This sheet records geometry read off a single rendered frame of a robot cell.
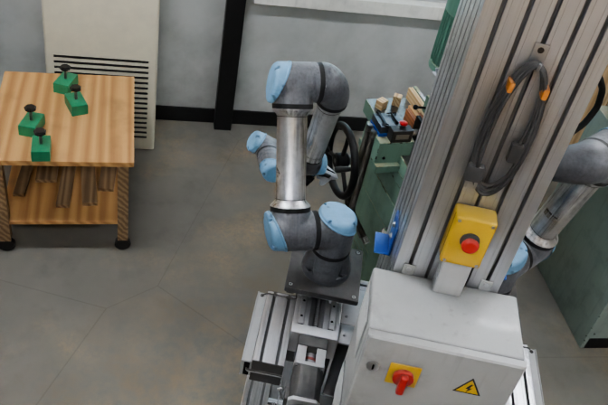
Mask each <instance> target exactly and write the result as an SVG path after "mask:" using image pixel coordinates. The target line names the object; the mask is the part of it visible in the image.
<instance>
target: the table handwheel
mask: <svg viewBox="0 0 608 405"><path fill-rule="evenodd" d="M340 128H341V129H342V130H343V131H344V133H345V134H346V137H347V138H346V141H345V144H344V147H343V149H342V152H340V153H334V152H333V144H334V139H335V136H336V133H337V131H338V130H339V129H340ZM348 145H349V149H350V155H349V154H348V153H347V148H348ZM328 146H329V148H330V151H329V152H327V153H326V156H327V160H328V166H329V167H330V168H331V169H332V170H333V171H334V169H333V165H334V166H335V167H336V166H349V165H351V173H350V179H349V183H348V185H347V179H346V173H341V178H342V184H343V192H342V191H341V190H340V189H339V187H338V185H337V181H336V180H330V181H329V185H330V187H331V189H332V191H333V193H334V195H335V196H336V197H337V198H339V199H342V200H345V199H347V198H349V197H350V196H351V195H352V194H353V192H354V190H355V189H356V183H357V178H358V170H359V159H358V150H357V144H356V139H355V136H354V133H353V131H352V129H351V128H350V126H349V125H348V124H347V123H346V122H343V121H338V122H337V123H336V126H335V128H334V131H333V133H332V136H331V138H330V140H329V143H328Z"/></svg>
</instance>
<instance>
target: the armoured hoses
mask: <svg viewBox="0 0 608 405"><path fill-rule="evenodd" d="M373 127H374V125H373V124H372V123H367V124H366V131H365V133H364V136H363V140H362V143H361V146H360V149H359V152H358V159H359V170H358V178H357V183H356V189H355V190H354V192H353V195H351V196H350V197H349V198H347V199H345V205H346V206H347V207H348V208H350V209H351V210H352V211H353V212H354V213H355V214H356V212H355V208H356V202H357V199H358V196H359V193H360V190H361V186H362V183H363V181H364V176H365V173H366V169H367V165H368V162H369V159H370V158H369V157H370V155H371V151H372V147H373V143H374V139H375V136H376V134H377V131H376V130H374V129H372V128H373ZM371 129H372V130H371ZM356 217H357V215H356ZM362 227H363V226H362V224H361V223H360V221H359V219H358V217H357V226H356V231H357V235H358V237H359V239H361V240H362V241H363V243H364V245H365V244H367V243H369V242H370V240H369V239H368V237H367V236H366V233H365V231H364V229H363V228H362Z"/></svg>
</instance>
